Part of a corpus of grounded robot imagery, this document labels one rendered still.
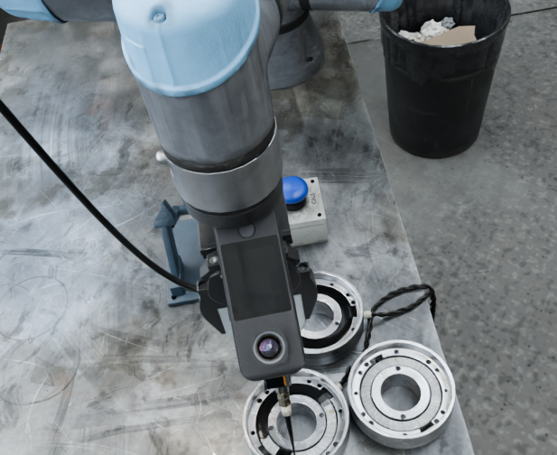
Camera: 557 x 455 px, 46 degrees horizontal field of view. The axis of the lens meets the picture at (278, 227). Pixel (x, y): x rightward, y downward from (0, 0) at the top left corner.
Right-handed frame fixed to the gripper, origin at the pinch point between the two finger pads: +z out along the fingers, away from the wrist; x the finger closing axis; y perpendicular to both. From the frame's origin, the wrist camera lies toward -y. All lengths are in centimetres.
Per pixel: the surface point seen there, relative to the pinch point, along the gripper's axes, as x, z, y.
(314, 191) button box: -7.4, 8.7, 24.9
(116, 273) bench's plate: 19.0, 13.1, 21.3
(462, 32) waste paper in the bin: -58, 58, 115
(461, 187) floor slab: -54, 94, 92
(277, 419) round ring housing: 1.1, 10.5, -2.6
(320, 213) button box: -7.4, 8.6, 21.2
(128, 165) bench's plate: 17.8, 13.2, 40.3
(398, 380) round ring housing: -11.8, 11.8, -0.2
